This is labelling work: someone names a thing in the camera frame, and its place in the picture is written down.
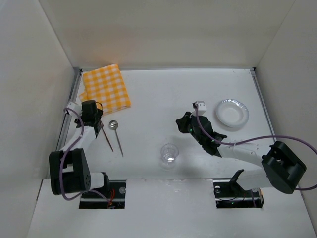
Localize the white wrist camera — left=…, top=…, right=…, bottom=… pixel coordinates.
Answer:
left=67, top=102, right=81, bottom=114
left=193, top=101, right=207, bottom=116

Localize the clear plastic cup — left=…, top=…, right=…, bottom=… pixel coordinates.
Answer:
left=160, top=143, right=179, bottom=170

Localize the copper fork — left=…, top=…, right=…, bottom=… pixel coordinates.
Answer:
left=102, top=126, right=114, bottom=152

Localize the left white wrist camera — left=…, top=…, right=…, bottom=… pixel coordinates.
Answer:
left=67, top=102, right=81, bottom=114

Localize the white paper plate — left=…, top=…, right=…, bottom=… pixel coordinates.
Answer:
left=215, top=99, right=250, bottom=128

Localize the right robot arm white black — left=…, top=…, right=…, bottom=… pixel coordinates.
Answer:
left=176, top=112, right=307, bottom=194

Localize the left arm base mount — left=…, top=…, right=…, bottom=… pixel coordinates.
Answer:
left=79, top=180, right=126, bottom=210

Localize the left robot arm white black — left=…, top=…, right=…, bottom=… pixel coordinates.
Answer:
left=49, top=100, right=111, bottom=201

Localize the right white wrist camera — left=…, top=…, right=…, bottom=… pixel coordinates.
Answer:
left=193, top=101, right=207, bottom=116

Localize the yellow white checkered cloth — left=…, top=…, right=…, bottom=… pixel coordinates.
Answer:
left=79, top=64, right=131, bottom=115

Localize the silver spoon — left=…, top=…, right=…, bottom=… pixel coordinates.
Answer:
left=108, top=120, right=124, bottom=157

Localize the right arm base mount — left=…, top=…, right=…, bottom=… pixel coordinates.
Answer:
left=213, top=179, right=264, bottom=209

